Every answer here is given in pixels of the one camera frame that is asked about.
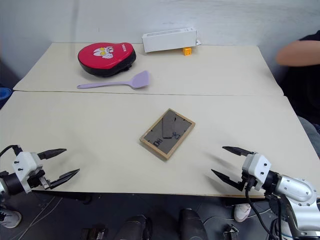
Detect blue round object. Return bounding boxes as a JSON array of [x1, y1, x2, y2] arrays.
[[0, 87, 14, 101]]

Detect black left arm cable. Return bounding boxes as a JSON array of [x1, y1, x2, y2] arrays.
[[0, 144, 23, 158]]

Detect red boxing pad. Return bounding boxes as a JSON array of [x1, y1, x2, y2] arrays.
[[77, 41, 138, 78]]

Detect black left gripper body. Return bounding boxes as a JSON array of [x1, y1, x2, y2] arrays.
[[27, 167, 51, 191]]

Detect person's grey trouser leg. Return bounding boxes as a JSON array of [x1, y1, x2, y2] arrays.
[[296, 115, 320, 161]]

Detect thin white floor cable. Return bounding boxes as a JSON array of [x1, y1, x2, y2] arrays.
[[21, 194, 64, 240]]

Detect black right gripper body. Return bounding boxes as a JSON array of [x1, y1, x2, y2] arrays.
[[240, 172, 260, 192]]

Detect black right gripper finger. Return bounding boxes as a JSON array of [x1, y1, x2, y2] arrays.
[[221, 145, 258, 158], [210, 168, 245, 193]]

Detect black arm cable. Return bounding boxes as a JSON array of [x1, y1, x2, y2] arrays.
[[0, 144, 23, 158], [244, 184, 276, 240]]

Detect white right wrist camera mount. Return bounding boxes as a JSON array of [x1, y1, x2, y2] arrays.
[[241, 152, 272, 191]]

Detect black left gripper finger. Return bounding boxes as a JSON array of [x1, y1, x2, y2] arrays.
[[48, 168, 81, 190], [37, 148, 68, 161]]

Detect dark rounded shape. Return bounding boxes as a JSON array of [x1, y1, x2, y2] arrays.
[[178, 207, 209, 240], [116, 214, 154, 240]]

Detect wooden picture frame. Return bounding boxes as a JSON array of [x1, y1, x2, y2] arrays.
[[139, 107, 196, 162]]

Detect purple silicone spatula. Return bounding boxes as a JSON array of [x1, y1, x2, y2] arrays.
[[76, 70, 152, 91]]

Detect long white box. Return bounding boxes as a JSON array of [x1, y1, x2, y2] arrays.
[[141, 26, 202, 54]]

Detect person's dark clothed body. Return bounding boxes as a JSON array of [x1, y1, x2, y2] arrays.
[[279, 33, 320, 119]]

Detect white grey shoe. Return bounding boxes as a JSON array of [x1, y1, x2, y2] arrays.
[[0, 208, 23, 229]]

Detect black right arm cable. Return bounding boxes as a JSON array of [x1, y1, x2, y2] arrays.
[[244, 184, 276, 240]]

